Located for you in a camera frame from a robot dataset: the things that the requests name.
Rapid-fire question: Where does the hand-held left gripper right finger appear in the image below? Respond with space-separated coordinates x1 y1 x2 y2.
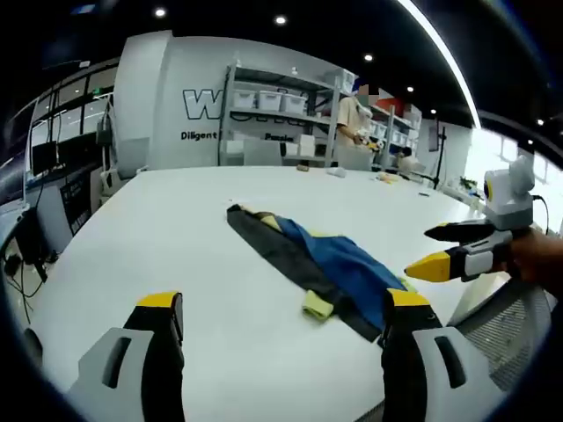
378 287 507 422

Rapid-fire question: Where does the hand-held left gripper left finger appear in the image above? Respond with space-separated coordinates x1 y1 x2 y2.
65 290 186 422

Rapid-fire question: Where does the yellow blue grey garment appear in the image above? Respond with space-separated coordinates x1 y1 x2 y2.
226 202 419 345

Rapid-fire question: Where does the person's right hand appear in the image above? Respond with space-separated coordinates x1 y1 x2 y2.
504 227 563 301

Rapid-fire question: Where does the black tripod stand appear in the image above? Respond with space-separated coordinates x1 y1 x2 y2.
432 125 450 191

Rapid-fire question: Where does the grey mesh chair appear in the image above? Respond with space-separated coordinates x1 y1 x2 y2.
446 274 559 395

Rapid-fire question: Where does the shelf rack with many bins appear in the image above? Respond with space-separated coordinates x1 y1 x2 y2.
369 105 424 172

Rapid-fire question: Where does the grey desk chair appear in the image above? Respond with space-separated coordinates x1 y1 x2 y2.
34 184 74 248

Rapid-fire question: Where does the white storage bin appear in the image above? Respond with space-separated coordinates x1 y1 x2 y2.
232 90 259 109
281 92 307 113
258 91 283 112

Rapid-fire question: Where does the grey panel chair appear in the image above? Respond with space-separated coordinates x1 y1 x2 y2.
244 139 283 167

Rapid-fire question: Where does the black monitor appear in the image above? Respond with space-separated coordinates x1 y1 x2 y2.
31 141 59 175

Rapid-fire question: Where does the grey metal shelf rack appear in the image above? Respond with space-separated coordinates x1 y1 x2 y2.
222 63 348 168

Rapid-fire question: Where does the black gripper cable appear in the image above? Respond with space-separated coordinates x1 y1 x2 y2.
530 194 552 236

